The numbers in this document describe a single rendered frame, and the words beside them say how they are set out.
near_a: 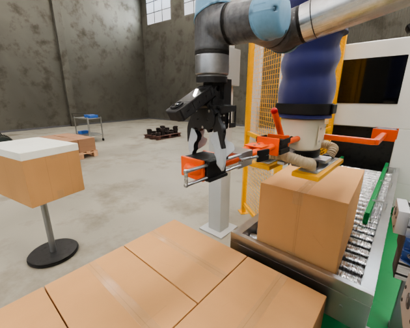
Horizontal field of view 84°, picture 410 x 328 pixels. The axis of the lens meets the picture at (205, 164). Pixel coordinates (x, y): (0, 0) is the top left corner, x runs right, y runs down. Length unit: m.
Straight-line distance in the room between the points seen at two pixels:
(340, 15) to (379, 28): 9.72
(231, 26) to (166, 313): 1.01
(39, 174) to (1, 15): 10.93
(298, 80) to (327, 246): 0.75
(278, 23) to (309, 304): 1.05
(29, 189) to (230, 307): 1.52
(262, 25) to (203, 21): 0.13
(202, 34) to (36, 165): 1.66
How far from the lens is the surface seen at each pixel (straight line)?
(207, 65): 0.52
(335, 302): 1.34
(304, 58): 0.97
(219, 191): 2.29
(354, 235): 1.79
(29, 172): 1.98
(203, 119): 0.53
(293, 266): 1.32
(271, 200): 1.25
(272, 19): 0.47
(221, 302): 1.14
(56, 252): 2.58
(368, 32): 10.28
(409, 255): 1.13
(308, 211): 1.20
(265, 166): 0.97
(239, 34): 0.50
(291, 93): 0.97
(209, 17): 0.53
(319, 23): 0.57
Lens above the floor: 1.38
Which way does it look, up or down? 16 degrees down
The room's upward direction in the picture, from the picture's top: straight up
